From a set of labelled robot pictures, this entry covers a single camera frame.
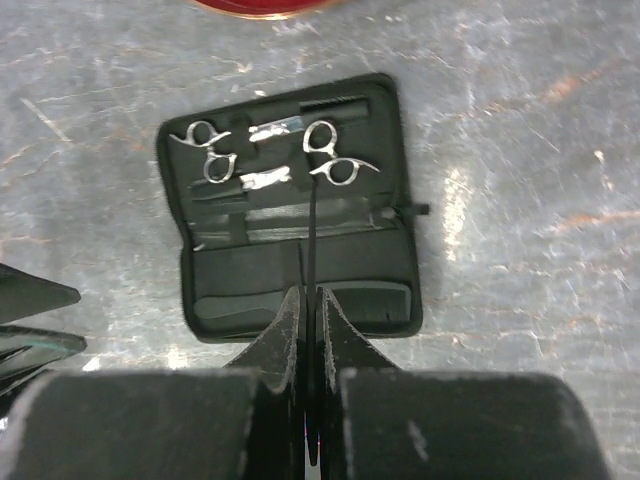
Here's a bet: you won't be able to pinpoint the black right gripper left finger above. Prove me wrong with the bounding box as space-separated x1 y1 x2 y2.
226 286 305 479

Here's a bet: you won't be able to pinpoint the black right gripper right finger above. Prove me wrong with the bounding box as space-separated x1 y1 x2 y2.
314 287 397 479

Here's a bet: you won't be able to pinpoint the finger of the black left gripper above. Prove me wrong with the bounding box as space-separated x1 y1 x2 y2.
1 325 87 395
0 264 81 324

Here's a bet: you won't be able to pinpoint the black zip tool case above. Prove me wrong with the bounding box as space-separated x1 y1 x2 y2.
156 73 429 343

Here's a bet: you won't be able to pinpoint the silver thinning scissors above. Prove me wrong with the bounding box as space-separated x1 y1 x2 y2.
302 119 381 187

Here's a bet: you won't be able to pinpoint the silver hair scissors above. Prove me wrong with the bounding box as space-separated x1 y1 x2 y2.
168 117 304 191

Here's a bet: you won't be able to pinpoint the red round lacquer tray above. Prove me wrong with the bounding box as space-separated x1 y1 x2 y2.
194 0 341 21

